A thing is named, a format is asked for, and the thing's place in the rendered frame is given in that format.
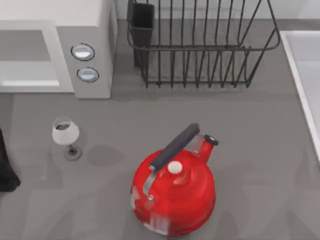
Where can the red kettle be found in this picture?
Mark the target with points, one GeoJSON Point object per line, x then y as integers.
{"type": "Point", "coordinates": [175, 190]}

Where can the round grey microwave knob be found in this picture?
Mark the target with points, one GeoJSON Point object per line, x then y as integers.
{"type": "Point", "coordinates": [87, 74]}
{"type": "Point", "coordinates": [82, 51]}

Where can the black cutlery holder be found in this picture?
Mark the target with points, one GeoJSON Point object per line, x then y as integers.
{"type": "Point", "coordinates": [141, 27]}

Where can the white wine glass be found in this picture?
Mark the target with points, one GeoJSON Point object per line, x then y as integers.
{"type": "Point", "coordinates": [65, 133]}

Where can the pale microwave oven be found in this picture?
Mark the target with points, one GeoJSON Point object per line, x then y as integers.
{"type": "Point", "coordinates": [82, 30]}

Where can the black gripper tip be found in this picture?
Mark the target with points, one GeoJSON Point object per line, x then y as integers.
{"type": "Point", "coordinates": [7, 170]}

